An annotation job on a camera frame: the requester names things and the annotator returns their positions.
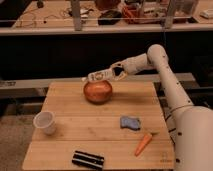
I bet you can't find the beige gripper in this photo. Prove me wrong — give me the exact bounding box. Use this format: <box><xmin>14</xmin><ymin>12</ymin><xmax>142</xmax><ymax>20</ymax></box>
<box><xmin>110</xmin><ymin>62</ymin><xmax>127</xmax><ymax>81</ymax></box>

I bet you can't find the white plastic bottle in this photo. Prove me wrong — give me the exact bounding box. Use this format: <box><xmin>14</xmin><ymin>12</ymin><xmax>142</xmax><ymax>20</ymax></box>
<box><xmin>81</xmin><ymin>69</ymin><xmax>113</xmax><ymax>82</ymax></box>

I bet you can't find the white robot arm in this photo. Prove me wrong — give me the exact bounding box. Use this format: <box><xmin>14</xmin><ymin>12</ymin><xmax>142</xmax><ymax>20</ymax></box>
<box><xmin>111</xmin><ymin>44</ymin><xmax>213</xmax><ymax>171</ymax></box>

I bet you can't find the orange ceramic bowl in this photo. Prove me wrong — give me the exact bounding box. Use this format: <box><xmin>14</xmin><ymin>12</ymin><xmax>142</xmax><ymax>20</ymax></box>
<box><xmin>83</xmin><ymin>81</ymin><xmax>113</xmax><ymax>103</ymax></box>

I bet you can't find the black object on bench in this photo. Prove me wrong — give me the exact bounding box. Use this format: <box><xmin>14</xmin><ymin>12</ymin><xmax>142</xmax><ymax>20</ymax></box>
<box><xmin>98</xmin><ymin>10</ymin><xmax>122</xmax><ymax>25</ymax></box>

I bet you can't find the red tool on bench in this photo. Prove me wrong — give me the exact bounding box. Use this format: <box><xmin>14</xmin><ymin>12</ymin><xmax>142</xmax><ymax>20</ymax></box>
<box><xmin>122</xmin><ymin>6</ymin><xmax>142</xmax><ymax>24</ymax></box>

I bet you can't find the blue sponge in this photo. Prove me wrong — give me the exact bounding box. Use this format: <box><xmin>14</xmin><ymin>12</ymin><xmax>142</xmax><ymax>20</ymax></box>
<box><xmin>120</xmin><ymin>116</ymin><xmax>141</xmax><ymax>131</ymax></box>

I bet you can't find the orange toy carrot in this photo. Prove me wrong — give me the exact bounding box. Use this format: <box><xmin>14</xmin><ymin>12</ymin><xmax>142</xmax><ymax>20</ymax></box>
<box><xmin>134</xmin><ymin>132</ymin><xmax>156</xmax><ymax>156</ymax></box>

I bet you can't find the white plastic cup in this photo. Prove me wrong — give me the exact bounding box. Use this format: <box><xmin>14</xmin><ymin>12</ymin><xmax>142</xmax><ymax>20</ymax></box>
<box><xmin>33</xmin><ymin>111</ymin><xmax>56</xmax><ymax>135</ymax></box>

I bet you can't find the wooden workbench shelf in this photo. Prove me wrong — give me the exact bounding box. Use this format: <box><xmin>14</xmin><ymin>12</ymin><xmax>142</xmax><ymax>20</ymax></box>
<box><xmin>0</xmin><ymin>0</ymin><xmax>213</xmax><ymax>35</ymax></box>

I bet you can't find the black white striped block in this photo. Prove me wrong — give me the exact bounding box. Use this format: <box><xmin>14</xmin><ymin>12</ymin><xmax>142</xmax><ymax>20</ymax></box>
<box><xmin>72</xmin><ymin>151</ymin><xmax>105</xmax><ymax>171</ymax></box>

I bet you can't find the metal frame post right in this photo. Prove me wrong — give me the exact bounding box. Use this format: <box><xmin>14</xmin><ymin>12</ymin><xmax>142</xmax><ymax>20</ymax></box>
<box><xmin>164</xmin><ymin>0</ymin><xmax>176</xmax><ymax>29</ymax></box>

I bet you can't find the metal frame post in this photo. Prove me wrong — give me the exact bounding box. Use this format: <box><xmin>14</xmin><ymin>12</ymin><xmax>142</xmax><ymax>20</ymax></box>
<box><xmin>164</xmin><ymin>0</ymin><xmax>176</xmax><ymax>29</ymax></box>
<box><xmin>70</xmin><ymin>0</ymin><xmax>82</xmax><ymax>31</ymax></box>

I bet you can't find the metal frame post left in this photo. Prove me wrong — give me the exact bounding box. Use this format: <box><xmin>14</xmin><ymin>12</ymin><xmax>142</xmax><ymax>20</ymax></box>
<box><xmin>70</xmin><ymin>0</ymin><xmax>82</xmax><ymax>31</ymax></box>

